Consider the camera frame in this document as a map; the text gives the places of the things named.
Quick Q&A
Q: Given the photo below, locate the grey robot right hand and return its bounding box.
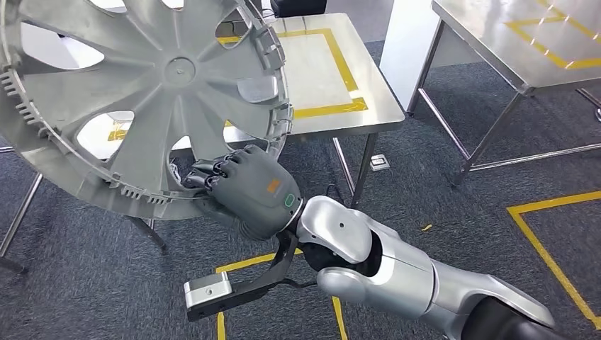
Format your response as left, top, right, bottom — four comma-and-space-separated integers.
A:
180, 144, 306, 241

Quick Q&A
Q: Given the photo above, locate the silver wheel hubcap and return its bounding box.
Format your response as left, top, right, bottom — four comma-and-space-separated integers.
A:
0, 0, 294, 222

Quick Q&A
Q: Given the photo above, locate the steel workbench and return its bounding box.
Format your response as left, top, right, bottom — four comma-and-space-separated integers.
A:
0, 0, 405, 274

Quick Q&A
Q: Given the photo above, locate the black carry case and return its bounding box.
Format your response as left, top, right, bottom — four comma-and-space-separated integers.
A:
269, 0, 328, 18

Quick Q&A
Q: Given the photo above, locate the white desk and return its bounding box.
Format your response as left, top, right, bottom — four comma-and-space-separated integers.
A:
379, 0, 485, 112

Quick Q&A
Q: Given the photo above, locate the pale wrist camera, black bracket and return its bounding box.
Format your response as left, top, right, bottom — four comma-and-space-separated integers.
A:
183, 232, 301, 323

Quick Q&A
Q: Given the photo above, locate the steel table, single tape frame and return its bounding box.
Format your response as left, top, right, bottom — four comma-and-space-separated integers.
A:
405, 0, 601, 188

